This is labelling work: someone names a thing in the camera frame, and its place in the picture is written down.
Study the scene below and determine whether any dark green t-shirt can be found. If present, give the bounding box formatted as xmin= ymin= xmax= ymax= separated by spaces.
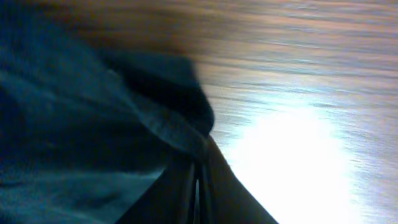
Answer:
xmin=1 ymin=1 xmax=214 ymax=223

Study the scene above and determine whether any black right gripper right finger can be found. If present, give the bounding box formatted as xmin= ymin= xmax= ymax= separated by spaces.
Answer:
xmin=197 ymin=137 xmax=277 ymax=224

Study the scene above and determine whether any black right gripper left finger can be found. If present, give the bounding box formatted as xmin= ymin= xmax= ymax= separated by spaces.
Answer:
xmin=116 ymin=156 xmax=197 ymax=224

